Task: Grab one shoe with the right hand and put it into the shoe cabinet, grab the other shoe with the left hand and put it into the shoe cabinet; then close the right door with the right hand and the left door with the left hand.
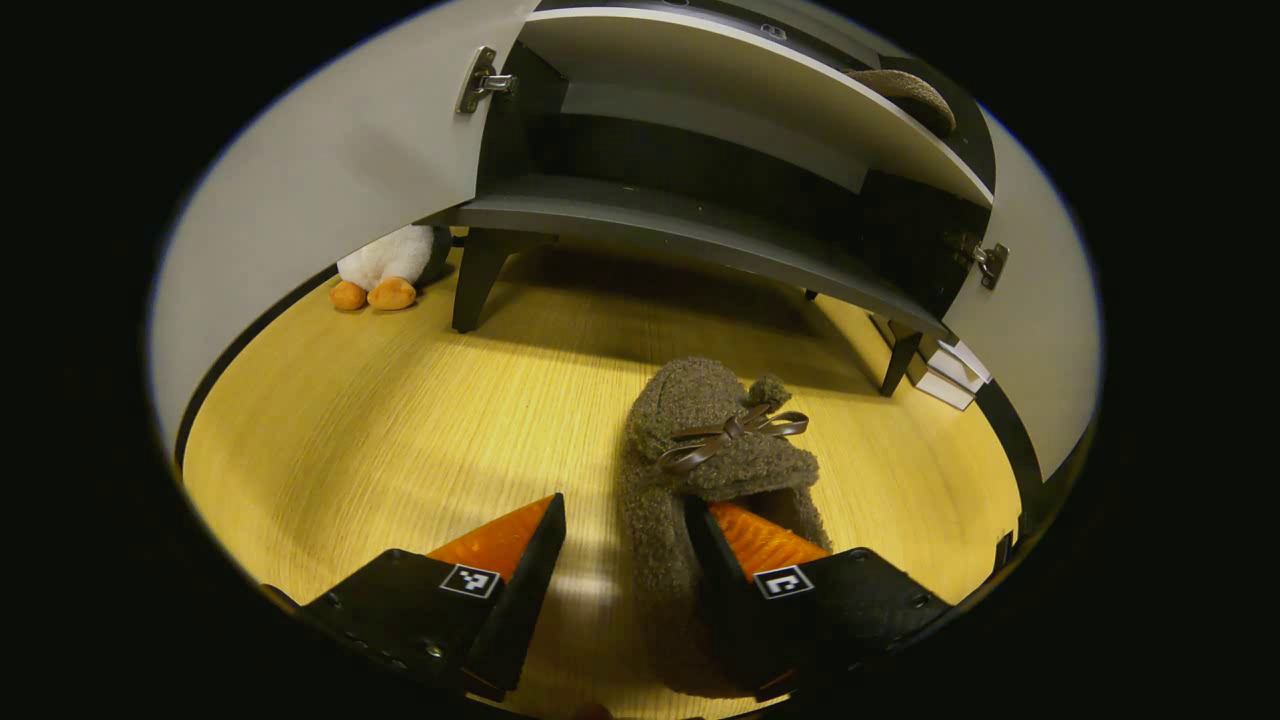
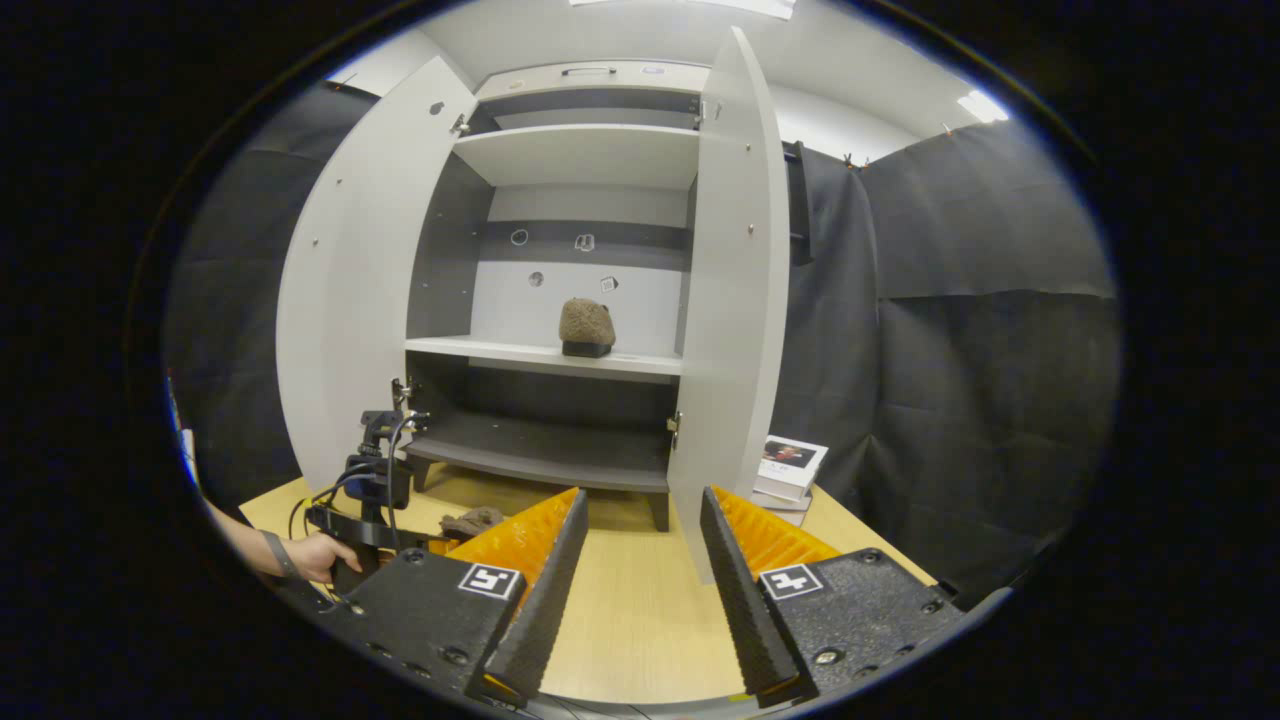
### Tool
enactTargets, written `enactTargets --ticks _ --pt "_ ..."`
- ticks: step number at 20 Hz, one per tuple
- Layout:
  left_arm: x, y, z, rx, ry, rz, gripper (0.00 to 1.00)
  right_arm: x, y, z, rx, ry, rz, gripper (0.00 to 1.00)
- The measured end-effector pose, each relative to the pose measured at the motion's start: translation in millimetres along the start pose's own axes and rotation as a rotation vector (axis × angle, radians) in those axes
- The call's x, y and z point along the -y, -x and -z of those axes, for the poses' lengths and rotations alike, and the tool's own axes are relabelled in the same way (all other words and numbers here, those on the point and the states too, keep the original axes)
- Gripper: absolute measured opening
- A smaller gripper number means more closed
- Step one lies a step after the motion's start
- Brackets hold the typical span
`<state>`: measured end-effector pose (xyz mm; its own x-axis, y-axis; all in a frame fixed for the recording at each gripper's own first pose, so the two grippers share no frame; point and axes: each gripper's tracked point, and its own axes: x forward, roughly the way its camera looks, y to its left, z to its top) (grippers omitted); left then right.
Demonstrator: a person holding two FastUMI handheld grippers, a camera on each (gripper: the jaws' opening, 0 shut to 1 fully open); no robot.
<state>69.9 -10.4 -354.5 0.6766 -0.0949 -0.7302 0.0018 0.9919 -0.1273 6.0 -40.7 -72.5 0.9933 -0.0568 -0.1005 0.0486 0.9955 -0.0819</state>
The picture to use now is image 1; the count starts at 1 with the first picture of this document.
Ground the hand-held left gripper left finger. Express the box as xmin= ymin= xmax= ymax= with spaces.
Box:
xmin=262 ymin=492 xmax=568 ymax=701

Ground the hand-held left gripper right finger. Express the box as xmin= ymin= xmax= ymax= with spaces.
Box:
xmin=685 ymin=497 xmax=953 ymax=701

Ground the brown fuzzy shoe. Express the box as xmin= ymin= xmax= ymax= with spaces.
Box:
xmin=615 ymin=357 xmax=836 ymax=701
xmin=845 ymin=68 xmax=958 ymax=139

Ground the white and grey shoe cabinet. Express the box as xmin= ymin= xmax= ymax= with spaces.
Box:
xmin=440 ymin=0 xmax=1001 ymax=399

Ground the white shoe cabinet door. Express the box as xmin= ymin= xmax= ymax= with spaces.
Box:
xmin=148 ymin=0 xmax=541 ymax=456
xmin=940 ymin=105 xmax=1103 ymax=486

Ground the plush penguin toy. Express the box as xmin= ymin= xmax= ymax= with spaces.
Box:
xmin=330 ymin=225 xmax=453 ymax=312

